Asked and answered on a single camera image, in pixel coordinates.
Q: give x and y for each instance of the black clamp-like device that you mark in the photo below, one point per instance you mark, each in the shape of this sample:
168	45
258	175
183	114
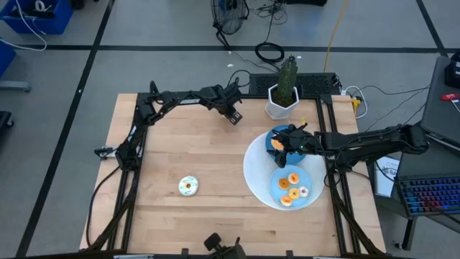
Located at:
213	241

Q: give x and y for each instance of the black perforated computer case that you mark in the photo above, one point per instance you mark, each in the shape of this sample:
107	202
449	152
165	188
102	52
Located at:
258	84

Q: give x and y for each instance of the yellow power plug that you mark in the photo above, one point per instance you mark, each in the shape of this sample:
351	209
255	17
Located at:
355	105

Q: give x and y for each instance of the large white blue-swirl donut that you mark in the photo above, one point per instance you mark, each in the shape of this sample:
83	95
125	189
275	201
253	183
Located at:
182	188

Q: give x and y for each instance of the grey desk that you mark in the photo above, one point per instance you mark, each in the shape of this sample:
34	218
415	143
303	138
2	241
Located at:
436	108

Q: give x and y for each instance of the tall green cactus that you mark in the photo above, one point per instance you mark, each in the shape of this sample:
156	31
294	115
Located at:
287	79

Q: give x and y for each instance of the small red object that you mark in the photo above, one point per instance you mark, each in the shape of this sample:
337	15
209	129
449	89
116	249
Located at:
449	96

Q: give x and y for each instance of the backlit rainbow keyboard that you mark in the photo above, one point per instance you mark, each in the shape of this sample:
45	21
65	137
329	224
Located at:
427	196

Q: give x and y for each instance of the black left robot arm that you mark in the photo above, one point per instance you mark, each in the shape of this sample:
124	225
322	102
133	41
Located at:
187	100

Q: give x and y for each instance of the grey metal base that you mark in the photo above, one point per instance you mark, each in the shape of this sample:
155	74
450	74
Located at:
14	86

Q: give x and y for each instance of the black floor fan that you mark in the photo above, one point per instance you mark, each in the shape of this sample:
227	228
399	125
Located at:
228	18

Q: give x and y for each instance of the large white plate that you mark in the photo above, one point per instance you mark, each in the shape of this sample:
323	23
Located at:
257	180

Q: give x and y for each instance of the black aluminium table frame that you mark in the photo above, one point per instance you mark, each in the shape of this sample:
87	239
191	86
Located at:
287	97

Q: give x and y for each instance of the dark blue plate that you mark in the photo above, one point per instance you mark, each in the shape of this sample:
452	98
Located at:
296	160

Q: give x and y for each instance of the white hexagonal plant pot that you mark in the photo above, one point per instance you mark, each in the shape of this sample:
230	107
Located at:
278	111

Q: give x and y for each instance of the small pink sprinkled donut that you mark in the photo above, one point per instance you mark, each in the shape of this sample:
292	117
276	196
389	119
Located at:
302	194

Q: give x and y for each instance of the black low desk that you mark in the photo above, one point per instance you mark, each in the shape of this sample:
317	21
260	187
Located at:
442	162

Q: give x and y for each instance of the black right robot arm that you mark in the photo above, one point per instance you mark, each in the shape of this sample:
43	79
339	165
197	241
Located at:
377	138

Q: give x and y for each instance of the small orange donut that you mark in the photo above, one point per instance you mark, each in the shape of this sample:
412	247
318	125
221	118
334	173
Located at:
281	185

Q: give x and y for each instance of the black caster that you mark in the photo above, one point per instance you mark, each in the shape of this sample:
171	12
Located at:
5	120

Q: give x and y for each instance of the white paper sign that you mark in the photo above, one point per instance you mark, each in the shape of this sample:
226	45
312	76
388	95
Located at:
382	183

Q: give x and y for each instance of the large blue storage bin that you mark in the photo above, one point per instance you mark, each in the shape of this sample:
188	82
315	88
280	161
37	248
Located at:
54	25

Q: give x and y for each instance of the light blue plate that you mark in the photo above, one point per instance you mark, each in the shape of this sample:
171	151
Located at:
276	194

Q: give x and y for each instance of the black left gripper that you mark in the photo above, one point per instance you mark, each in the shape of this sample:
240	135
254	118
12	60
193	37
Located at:
226	99

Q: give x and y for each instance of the large chocolate frosted donut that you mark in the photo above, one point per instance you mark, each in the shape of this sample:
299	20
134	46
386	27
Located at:
276	144

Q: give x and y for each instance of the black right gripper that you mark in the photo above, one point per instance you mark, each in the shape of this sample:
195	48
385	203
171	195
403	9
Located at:
302	140

